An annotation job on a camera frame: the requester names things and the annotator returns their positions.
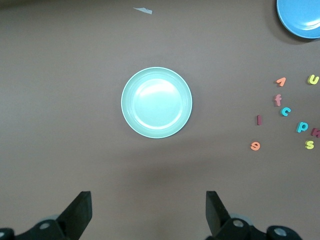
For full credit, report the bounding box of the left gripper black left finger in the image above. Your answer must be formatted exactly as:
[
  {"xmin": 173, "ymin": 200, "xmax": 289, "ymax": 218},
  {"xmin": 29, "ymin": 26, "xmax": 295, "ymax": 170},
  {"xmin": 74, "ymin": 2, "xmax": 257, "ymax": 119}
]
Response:
[{"xmin": 0, "ymin": 191, "xmax": 92, "ymax": 240}]

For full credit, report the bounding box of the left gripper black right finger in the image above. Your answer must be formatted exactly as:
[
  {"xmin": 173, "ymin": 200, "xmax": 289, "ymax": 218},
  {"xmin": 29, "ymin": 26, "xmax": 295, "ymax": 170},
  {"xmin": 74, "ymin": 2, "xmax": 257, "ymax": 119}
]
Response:
[{"xmin": 205, "ymin": 191, "xmax": 303, "ymax": 240}]

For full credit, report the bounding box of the teal foam letter p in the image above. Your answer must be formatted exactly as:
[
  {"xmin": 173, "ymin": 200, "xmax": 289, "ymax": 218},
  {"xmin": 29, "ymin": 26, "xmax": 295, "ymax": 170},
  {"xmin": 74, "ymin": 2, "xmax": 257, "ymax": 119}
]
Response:
[{"xmin": 296, "ymin": 121, "xmax": 310, "ymax": 134}]

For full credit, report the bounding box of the pale green plate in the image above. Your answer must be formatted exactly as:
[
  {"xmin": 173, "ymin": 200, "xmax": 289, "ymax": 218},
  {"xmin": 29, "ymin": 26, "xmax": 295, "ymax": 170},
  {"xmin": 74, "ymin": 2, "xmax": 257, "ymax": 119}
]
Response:
[{"xmin": 120, "ymin": 66, "xmax": 194, "ymax": 140}]

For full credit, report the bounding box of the red foam letter f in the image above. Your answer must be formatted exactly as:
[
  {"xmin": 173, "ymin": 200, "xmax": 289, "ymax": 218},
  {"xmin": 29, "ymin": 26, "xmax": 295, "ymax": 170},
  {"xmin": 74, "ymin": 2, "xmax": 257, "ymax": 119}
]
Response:
[{"xmin": 272, "ymin": 93, "xmax": 283, "ymax": 107}]

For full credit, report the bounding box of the yellow foam letter u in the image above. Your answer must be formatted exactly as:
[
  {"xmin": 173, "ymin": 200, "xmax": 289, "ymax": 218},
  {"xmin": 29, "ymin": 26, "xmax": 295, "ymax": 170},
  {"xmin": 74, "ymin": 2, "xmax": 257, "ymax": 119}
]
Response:
[{"xmin": 307, "ymin": 74, "xmax": 320, "ymax": 86}]

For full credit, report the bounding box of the blue plate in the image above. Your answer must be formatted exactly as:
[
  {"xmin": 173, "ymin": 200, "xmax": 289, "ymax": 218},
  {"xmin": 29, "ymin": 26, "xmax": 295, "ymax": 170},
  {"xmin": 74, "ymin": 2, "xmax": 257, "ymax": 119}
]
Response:
[{"xmin": 276, "ymin": 0, "xmax": 320, "ymax": 40}]

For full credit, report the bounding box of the white paper scrap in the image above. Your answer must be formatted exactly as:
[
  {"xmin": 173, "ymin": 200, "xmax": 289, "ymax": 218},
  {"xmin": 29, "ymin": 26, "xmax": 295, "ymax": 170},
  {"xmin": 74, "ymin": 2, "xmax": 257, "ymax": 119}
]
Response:
[{"xmin": 132, "ymin": 7, "xmax": 153, "ymax": 15}]

